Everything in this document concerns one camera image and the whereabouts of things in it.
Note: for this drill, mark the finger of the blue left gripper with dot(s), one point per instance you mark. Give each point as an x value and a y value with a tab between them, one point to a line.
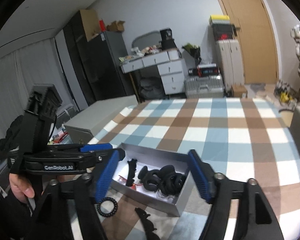
95	147
102	158

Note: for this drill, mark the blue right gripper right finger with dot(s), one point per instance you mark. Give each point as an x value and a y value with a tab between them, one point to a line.
203	176

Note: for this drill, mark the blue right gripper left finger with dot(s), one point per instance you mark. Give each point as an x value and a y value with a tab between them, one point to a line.
103	181

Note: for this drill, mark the small black hair claw clip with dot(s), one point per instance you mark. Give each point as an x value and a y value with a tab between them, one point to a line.
131	172

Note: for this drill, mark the large black hair claw clip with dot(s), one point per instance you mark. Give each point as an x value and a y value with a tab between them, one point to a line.
166	179

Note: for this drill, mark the grey rectangular cardboard box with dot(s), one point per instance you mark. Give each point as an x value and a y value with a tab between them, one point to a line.
153	159

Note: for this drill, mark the long black banana hair clip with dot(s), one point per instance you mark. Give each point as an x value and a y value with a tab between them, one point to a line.
148	225

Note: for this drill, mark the person's left hand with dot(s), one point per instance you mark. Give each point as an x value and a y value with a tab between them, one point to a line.
21	187

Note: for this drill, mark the grey bedside cabinet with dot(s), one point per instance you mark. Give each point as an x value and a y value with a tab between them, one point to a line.
86	124

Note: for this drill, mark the plaid blue brown bed cover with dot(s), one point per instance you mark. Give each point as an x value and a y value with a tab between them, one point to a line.
241	138

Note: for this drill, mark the black tall wardrobe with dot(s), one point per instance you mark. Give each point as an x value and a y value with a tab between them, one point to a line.
95	57

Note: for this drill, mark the silver hard-shell suitcase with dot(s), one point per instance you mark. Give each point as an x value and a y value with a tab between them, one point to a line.
204	87

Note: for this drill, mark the brown cardboard box on floor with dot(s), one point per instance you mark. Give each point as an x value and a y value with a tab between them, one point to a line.
239	91

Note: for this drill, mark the white drawer desk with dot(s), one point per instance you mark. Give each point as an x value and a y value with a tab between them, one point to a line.
171	66

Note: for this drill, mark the black red shoe box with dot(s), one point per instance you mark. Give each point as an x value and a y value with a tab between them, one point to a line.
205	70

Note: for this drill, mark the grey arched mirror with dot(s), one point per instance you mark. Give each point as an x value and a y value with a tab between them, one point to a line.
149	39

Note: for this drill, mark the black top hat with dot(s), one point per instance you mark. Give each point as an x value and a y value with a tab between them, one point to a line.
167	41

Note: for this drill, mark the black stacked shoe boxes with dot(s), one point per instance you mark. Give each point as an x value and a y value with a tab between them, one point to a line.
222	27

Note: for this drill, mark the wooden door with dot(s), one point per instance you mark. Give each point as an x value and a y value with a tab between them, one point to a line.
256	38

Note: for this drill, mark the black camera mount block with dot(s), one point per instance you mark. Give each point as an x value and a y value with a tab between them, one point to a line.
39	114

